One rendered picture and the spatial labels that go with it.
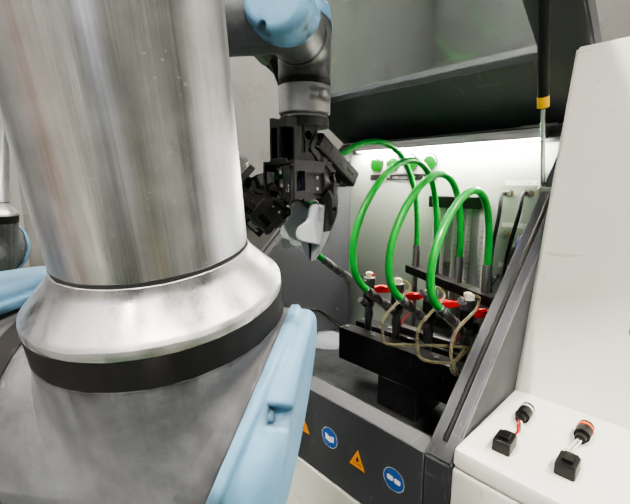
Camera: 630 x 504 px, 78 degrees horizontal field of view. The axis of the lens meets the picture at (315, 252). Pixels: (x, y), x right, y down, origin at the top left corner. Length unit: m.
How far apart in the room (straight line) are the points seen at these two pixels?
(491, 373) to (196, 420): 0.54
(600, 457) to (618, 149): 0.44
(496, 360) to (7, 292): 0.60
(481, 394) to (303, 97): 0.49
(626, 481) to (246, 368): 0.54
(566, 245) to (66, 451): 0.70
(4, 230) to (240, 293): 0.73
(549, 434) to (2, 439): 0.61
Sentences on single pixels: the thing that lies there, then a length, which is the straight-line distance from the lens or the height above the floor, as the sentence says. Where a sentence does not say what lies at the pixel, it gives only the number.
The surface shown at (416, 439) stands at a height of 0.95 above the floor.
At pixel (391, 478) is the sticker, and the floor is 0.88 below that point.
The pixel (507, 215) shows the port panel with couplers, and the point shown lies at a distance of 1.05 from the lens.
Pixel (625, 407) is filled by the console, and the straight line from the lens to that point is 0.75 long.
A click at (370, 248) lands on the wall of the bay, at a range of 1.27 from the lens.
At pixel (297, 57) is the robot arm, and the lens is 0.53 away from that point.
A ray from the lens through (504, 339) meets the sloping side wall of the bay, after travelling 0.68.
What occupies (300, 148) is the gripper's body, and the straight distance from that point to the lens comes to 0.56.
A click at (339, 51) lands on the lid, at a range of 1.05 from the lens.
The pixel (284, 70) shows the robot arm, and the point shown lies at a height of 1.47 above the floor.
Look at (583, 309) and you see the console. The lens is 0.74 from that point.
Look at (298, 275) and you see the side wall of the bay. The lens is 1.18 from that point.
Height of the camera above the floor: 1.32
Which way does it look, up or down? 10 degrees down
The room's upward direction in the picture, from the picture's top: straight up
